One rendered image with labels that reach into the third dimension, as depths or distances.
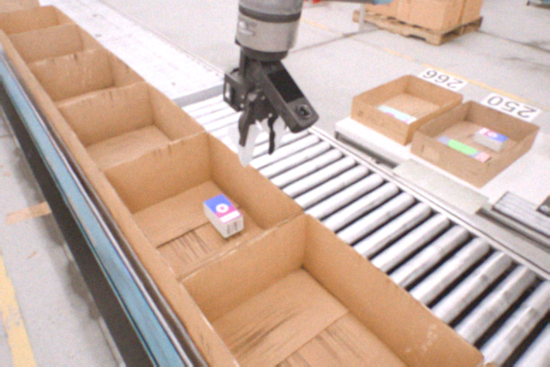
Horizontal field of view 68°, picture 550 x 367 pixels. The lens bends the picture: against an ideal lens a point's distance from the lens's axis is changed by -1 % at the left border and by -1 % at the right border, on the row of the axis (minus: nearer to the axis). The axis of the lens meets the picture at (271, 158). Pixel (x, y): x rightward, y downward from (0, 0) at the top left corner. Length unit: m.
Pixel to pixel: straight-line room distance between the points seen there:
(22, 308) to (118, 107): 1.17
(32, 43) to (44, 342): 1.28
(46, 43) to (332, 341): 1.75
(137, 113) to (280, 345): 0.92
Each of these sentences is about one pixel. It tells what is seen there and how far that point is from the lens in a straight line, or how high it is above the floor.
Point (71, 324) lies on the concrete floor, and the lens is 2.11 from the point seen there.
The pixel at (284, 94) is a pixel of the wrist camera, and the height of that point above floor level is 1.35.
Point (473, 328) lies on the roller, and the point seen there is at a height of 0.75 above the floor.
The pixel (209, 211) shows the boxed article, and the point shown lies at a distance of 1.04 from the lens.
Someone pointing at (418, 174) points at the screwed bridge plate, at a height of 0.75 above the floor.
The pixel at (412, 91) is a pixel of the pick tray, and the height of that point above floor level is 0.77.
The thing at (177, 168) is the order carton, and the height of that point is 0.97.
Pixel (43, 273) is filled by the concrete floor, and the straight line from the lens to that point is 2.37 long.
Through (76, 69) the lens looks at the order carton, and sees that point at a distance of 1.78.
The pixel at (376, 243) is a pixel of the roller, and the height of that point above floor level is 0.74.
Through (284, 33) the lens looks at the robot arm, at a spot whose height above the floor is 1.43.
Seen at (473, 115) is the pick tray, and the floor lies 0.79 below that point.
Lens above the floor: 1.62
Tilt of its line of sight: 35 degrees down
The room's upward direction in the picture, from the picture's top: straight up
